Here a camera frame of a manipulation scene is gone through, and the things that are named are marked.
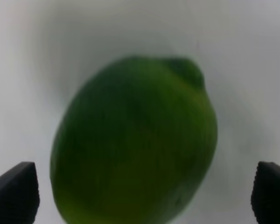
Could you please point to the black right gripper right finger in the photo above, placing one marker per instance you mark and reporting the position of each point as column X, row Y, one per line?
column 265, row 197

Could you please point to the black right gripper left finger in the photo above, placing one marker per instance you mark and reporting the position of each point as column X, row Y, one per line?
column 19, row 194

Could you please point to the green lime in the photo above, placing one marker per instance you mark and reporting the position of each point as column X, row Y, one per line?
column 135, row 143

